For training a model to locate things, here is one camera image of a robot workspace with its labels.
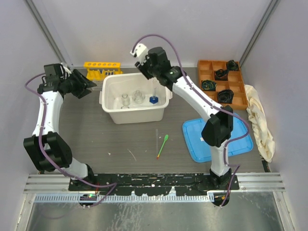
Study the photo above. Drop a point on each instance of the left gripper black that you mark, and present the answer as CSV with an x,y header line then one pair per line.
x,y
83,83

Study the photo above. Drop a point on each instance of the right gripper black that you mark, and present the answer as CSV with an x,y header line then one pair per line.
x,y
142,69

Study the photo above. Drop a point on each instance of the blue handled brush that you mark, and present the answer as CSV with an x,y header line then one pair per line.
x,y
153,98

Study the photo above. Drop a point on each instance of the glass funnel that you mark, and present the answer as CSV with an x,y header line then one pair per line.
x,y
138,97

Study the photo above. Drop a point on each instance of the yellow test tube rack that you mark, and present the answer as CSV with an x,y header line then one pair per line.
x,y
100,70

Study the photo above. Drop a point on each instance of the white plastic bin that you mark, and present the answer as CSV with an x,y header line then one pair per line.
x,y
131,98

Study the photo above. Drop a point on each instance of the small glass beaker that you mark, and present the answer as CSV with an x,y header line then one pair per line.
x,y
125,100

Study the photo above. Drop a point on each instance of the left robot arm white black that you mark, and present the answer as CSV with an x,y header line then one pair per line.
x,y
45,147

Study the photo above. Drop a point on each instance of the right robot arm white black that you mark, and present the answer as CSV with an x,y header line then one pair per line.
x,y
218,119

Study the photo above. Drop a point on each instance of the orange compartment tray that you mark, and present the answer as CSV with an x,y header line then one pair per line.
x,y
222,81

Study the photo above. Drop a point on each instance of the green plastic spatula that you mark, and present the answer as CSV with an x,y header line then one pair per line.
x,y
162,146

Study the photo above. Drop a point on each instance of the blue plastic tray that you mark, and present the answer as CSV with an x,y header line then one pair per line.
x,y
200,150

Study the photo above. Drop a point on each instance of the cream cloth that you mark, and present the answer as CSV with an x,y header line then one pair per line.
x,y
256,115

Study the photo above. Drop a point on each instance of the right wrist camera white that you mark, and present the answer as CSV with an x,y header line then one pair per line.
x,y
139,53

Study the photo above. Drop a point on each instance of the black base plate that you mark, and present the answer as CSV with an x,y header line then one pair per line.
x,y
152,184

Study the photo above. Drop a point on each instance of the white slotted cable duct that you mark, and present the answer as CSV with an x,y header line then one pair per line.
x,y
92,198

